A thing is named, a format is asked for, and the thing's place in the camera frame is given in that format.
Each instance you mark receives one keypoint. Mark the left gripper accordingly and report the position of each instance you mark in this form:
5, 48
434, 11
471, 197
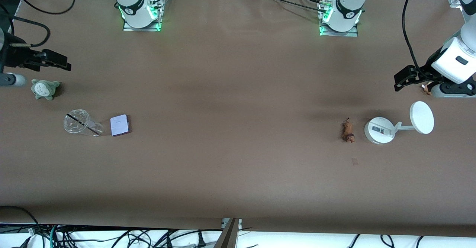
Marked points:
424, 73

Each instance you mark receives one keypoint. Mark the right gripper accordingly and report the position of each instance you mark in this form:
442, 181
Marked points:
18, 57

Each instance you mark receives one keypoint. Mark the brown lion statue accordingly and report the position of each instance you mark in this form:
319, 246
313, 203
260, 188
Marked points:
348, 131

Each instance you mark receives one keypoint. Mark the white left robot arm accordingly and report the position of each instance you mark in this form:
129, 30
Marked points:
347, 2

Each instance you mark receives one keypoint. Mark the grey totoro plush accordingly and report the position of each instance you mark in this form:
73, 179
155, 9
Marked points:
44, 89

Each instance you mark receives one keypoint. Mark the white round stand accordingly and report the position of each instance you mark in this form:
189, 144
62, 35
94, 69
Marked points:
379, 131

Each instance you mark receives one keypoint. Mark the clear plastic cup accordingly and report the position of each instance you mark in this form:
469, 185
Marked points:
72, 127

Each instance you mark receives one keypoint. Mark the black straw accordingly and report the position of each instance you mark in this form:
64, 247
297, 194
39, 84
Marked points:
81, 123

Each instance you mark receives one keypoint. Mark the brown table cover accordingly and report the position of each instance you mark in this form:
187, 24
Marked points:
238, 184

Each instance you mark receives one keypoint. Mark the black power plug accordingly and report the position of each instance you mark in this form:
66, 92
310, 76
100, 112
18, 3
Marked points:
200, 238

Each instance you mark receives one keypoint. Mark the dark metal beam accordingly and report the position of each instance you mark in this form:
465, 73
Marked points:
227, 238

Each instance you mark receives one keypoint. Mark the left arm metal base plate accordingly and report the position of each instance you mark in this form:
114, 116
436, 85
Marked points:
340, 33

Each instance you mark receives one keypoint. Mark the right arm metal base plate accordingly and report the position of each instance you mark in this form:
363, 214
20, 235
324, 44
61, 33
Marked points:
158, 17

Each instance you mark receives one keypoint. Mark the silver table bracket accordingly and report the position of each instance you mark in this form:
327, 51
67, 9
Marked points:
224, 222

